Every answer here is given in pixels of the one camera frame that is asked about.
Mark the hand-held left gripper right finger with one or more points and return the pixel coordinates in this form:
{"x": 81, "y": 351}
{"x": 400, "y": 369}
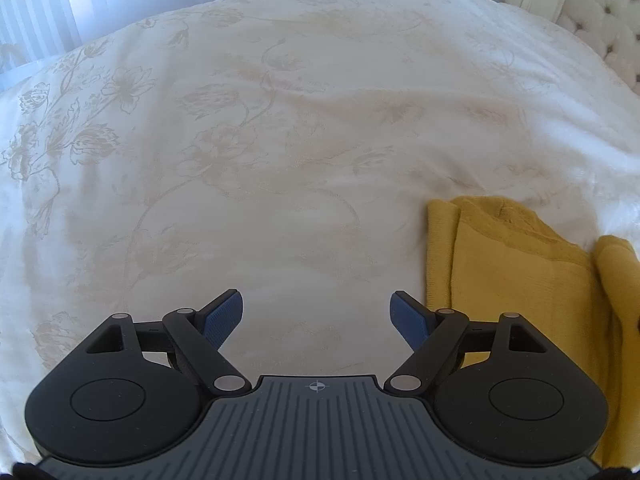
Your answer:
{"x": 410, "y": 312}

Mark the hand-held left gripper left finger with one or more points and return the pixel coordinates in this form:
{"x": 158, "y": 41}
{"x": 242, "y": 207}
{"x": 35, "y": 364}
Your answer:
{"x": 222, "y": 315}

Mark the yellow knit sweater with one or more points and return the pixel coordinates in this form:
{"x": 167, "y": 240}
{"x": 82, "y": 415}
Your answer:
{"x": 525, "y": 290}

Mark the white floral bedspread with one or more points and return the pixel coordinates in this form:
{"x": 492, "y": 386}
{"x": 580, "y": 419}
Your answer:
{"x": 250, "y": 160}

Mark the tufted cream headboard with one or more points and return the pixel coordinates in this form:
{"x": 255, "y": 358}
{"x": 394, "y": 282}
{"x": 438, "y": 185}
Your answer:
{"x": 607, "y": 25}

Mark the white striped curtain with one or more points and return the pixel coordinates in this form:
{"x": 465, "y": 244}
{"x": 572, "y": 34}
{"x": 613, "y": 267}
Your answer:
{"x": 30, "y": 5}

